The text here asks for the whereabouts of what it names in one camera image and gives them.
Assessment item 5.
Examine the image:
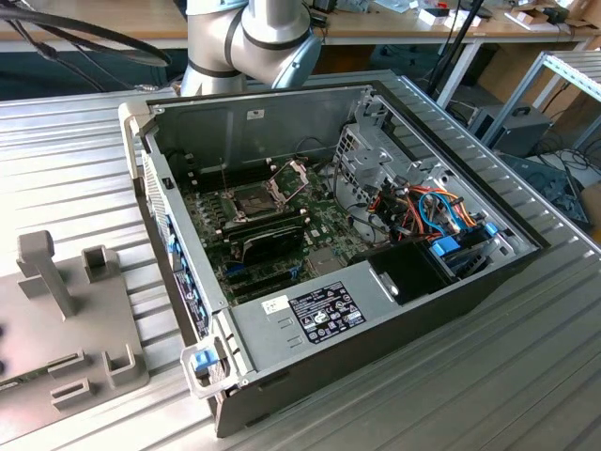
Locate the CPU socket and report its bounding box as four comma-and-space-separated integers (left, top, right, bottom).
223, 180, 290, 222

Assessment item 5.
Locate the green motherboard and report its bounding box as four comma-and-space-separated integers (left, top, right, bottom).
177, 157, 393, 306

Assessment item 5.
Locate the RAM slot with black clips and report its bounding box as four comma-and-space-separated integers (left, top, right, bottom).
225, 212, 310, 240
222, 204, 306, 231
189, 162, 275, 182

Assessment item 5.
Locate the RAM slot with white clips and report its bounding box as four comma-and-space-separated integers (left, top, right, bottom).
191, 164, 276, 187
227, 217, 312, 244
187, 158, 273, 179

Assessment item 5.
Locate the black graphics card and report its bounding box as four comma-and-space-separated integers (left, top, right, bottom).
238, 224, 305, 267

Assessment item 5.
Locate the grey chipset heatsink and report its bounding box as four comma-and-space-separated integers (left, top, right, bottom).
307, 248, 347, 279

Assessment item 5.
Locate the black expansion slot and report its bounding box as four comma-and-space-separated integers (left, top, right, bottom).
230, 270, 293, 290
233, 279, 297, 302

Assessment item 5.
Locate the metal drive cage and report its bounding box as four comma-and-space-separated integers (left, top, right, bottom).
333, 122, 455, 222

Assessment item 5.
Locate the grey power supply unit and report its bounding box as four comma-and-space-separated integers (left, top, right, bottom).
227, 260, 405, 377

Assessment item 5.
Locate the open black PC case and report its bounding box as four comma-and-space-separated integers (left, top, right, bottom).
116, 79, 553, 438

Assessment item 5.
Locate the hard disk in blue carrier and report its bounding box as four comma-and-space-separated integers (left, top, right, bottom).
429, 224, 501, 283

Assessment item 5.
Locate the blue case latch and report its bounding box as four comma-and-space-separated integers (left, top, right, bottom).
193, 350, 216, 376

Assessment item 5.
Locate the black equipment box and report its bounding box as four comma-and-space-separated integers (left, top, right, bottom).
469, 105, 554, 159

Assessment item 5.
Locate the dark teal case panel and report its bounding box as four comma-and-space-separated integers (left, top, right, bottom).
497, 152, 588, 226

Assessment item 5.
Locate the black tripod pole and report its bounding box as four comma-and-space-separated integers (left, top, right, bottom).
424, 0, 487, 95

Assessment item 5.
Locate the small white box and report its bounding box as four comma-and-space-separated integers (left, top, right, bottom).
417, 7, 481, 28

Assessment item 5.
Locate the grey parts rack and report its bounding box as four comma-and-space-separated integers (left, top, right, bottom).
0, 229, 151, 445

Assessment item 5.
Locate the wooden desk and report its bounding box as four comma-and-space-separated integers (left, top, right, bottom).
0, 0, 601, 54

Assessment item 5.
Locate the brown cardboard box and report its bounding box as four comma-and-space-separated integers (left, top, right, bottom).
579, 182, 601, 231

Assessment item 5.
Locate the open cardboard box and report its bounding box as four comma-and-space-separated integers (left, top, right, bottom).
504, 2, 572, 30

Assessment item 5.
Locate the green RAM stick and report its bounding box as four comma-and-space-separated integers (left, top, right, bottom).
0, 365, 53, 391

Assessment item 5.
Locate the blue data cable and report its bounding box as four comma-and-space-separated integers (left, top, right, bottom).
418, 191, 466, 237

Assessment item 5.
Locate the orange wire bundle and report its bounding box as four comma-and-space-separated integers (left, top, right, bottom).
368, 184, 478, 241

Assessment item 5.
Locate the black robot cable hose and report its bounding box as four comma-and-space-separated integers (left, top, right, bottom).
0, 7, 174, 67

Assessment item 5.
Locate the aluminium shelf frame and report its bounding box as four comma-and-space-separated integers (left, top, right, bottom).
483, 50, 601, 151

